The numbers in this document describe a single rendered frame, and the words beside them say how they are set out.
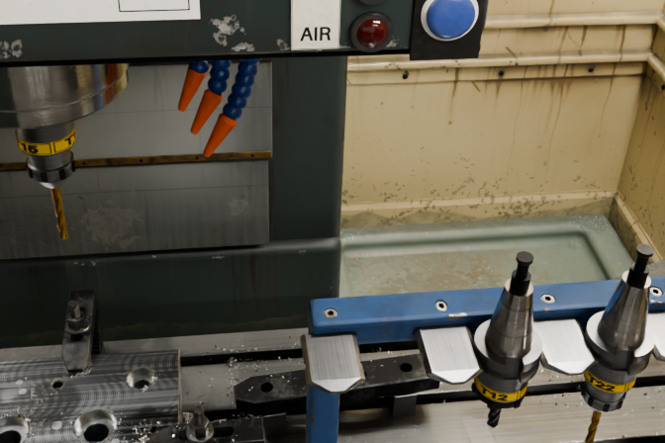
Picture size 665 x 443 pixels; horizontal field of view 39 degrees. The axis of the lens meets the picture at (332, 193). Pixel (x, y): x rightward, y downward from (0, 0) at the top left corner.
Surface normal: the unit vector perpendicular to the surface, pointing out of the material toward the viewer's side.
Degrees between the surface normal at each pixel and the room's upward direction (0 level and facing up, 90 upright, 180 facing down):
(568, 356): 0
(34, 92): 90
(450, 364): 0
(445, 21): 91
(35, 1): 90
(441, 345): 0
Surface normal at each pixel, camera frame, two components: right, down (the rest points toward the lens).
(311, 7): 0.13, 0.58
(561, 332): 0.03, -0.81
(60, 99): 0.47, 0.53
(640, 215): -0.99, 0.05
